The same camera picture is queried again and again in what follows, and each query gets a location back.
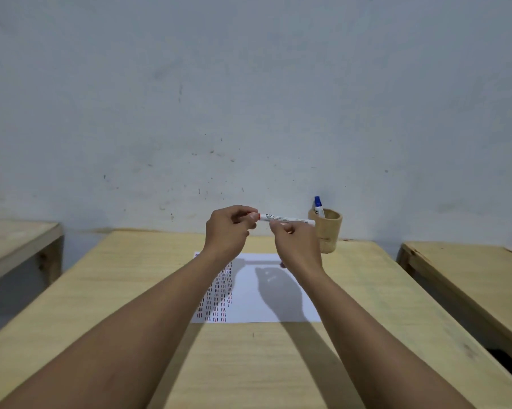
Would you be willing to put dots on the white marker with red cap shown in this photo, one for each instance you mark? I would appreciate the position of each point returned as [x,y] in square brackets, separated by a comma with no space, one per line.
[298,220]

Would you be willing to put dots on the person's right fingers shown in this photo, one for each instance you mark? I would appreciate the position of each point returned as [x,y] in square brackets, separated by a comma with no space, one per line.
[281,227]

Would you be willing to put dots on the person's right forearm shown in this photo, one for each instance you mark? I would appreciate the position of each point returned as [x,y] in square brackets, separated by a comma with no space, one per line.
[366,345]

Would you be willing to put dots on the white paper sheet with marks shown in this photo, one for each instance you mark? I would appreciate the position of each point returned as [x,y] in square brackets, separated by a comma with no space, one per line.
[251,308]

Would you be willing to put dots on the person's left hand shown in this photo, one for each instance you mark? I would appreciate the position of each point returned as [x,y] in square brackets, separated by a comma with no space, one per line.
[222,234]

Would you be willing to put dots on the white marker with blue cap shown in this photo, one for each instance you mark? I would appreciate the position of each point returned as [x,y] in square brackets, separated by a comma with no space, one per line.
[319,206]

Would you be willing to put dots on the wooden pen holder cup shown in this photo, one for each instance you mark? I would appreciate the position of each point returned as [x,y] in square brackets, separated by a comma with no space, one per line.
[329,236]

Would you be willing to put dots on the wooden side table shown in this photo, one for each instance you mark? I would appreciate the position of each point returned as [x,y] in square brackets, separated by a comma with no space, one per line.
[13,244]
[473,276]

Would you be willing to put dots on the person's right hand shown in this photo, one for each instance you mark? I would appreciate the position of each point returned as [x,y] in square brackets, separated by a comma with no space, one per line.
[296,251]

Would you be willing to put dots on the person's left forearm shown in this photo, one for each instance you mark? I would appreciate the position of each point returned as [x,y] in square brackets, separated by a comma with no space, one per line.
[132,336]

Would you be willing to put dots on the person's left thumb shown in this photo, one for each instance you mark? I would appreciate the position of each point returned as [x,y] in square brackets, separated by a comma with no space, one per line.
[248,222]

